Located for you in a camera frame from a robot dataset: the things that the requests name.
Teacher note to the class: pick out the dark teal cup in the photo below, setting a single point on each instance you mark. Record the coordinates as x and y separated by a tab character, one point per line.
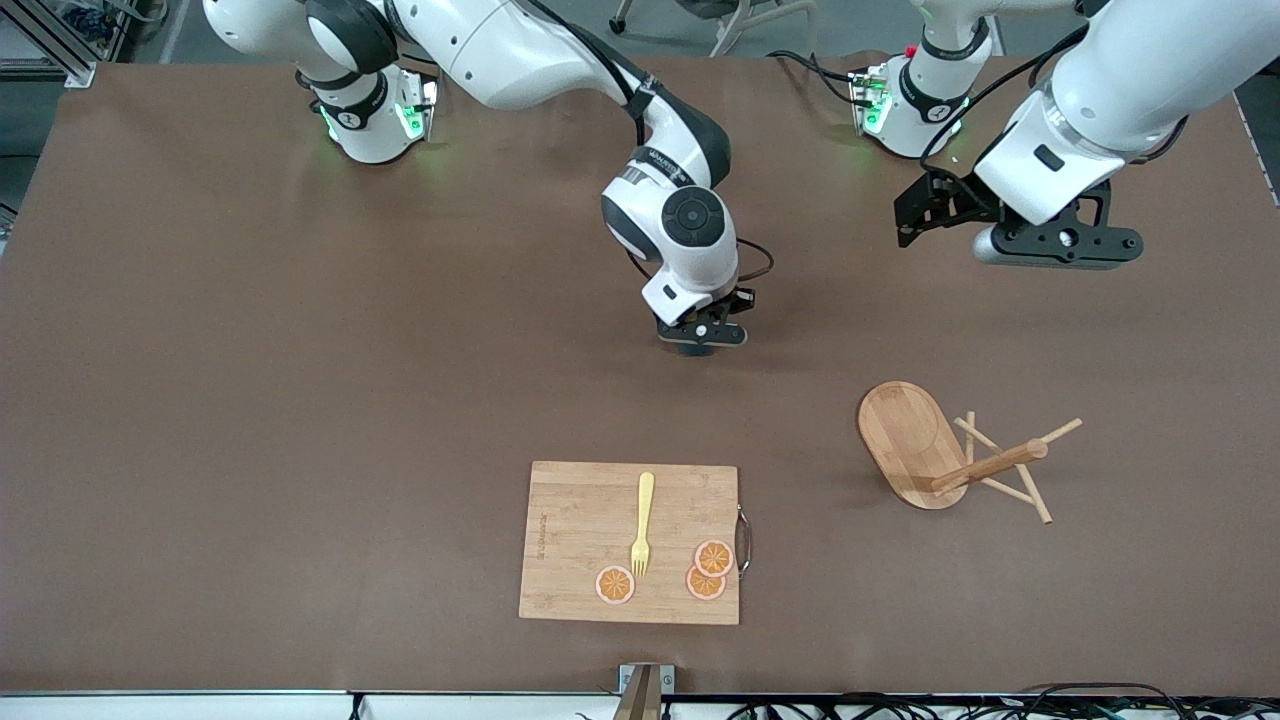
700	350

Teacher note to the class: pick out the orange slice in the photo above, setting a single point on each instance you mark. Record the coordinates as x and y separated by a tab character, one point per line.
714	557
615	585
703	586

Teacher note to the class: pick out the wooden mug rack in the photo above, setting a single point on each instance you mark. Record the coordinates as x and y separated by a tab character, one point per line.
905	440

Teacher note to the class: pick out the aluminium profile frame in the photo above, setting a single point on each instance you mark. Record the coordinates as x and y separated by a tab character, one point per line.
78	75

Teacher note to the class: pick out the white table edge rail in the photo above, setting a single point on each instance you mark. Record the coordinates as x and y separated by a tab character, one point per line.
200	707

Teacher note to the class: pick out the office chair base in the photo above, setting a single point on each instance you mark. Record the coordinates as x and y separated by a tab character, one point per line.
730	35

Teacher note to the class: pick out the brown table mat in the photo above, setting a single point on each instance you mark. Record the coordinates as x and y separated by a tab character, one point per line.
300	400

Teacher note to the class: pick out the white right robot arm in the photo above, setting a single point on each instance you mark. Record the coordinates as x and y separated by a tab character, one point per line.
520	50

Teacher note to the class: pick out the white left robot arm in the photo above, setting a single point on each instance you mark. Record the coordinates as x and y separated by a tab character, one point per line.
1130	80

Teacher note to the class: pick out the bamboo cutting board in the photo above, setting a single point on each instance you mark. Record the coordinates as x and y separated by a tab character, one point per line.
580	540

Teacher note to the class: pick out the metal bracket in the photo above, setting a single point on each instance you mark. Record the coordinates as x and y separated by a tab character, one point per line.
645	690

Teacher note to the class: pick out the yellow plastic fork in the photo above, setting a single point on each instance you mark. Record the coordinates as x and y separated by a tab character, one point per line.
645	510

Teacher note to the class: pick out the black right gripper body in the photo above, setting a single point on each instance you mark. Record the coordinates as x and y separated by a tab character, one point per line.
742	301

